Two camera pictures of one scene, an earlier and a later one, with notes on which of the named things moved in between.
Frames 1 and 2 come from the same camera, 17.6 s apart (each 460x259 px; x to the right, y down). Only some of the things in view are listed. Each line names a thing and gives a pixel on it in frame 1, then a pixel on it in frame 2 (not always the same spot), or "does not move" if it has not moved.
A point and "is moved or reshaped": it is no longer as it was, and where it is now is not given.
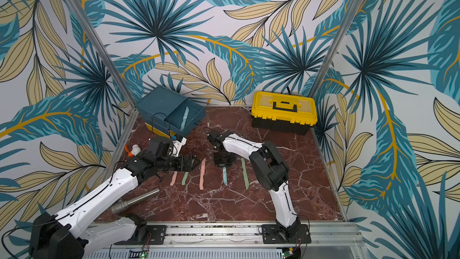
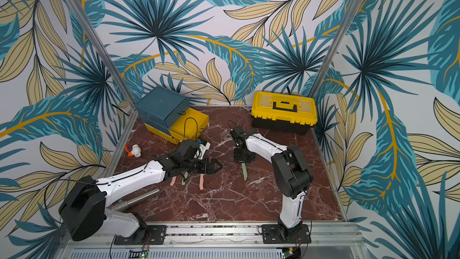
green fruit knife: [183, 181] does not move
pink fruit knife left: [173, 178] does not move
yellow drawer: [153, 129] is moved or reshaped
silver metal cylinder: [143, 196] does not move
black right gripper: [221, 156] to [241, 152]
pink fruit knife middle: [201, 181] does not move
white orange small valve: [135, 150] does not move
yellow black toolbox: [284, 112] does not move
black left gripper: [182, 166] to [205, 167]
